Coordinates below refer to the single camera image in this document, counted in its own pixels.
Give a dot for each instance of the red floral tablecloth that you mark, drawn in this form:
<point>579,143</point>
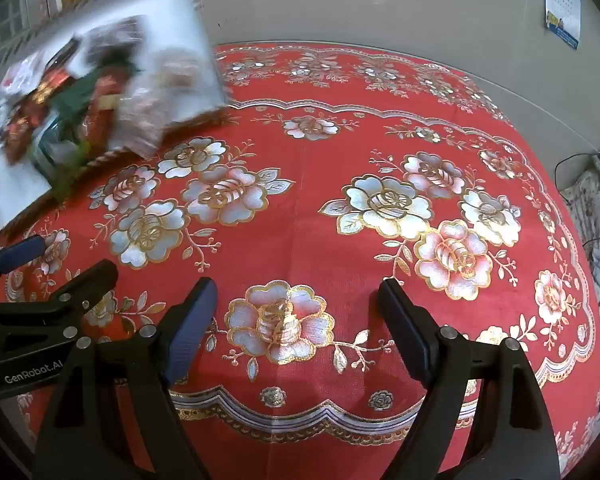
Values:
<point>330,210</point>

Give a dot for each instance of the floral cloth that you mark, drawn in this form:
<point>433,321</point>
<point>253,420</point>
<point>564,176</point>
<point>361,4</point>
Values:
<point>592,200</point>

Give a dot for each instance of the white red snack packet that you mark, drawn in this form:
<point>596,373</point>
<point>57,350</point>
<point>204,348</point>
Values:
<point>22,75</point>

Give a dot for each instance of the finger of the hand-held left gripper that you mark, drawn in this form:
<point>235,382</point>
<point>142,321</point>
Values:
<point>80,287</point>
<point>20,252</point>

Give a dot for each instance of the green black snack packet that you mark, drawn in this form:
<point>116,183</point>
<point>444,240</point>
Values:
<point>75,105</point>

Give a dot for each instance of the white tray with striped rim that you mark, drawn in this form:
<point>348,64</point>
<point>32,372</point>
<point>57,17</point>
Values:
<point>170,20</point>

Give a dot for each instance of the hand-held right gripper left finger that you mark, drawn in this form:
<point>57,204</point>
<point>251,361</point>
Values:
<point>194,327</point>

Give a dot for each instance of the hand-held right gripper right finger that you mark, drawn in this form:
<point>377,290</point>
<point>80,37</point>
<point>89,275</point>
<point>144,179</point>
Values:
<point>405,330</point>

